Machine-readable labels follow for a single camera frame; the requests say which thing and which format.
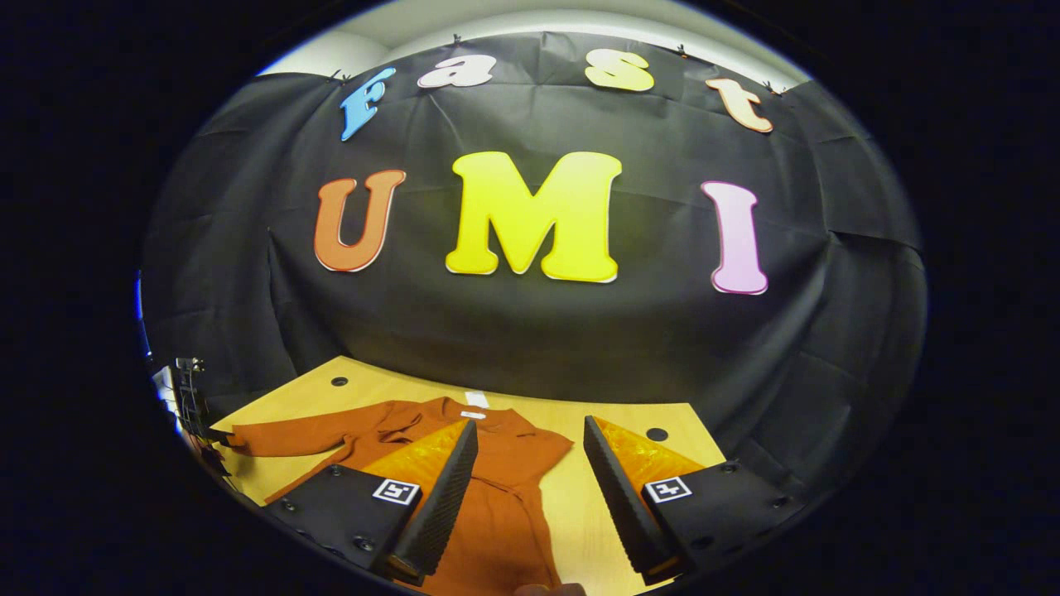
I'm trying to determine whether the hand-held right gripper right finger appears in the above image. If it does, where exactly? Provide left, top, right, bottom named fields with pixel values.
left=582, top=415, right=808, bottom=584

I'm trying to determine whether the dark metal stand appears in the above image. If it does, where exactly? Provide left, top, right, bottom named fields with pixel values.
left=152, top=356, right=212, bottom=431

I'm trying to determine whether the orange knit shirt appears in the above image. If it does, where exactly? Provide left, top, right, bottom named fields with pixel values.
left=225, top=391, right=575, bottom=596

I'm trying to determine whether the black backdrop cloth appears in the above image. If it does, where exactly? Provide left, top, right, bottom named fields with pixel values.
left=139, top=31, right=928, bottom=506

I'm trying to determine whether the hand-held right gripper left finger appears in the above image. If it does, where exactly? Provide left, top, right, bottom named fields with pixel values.
left=263, top=418, right=480, bottom=587

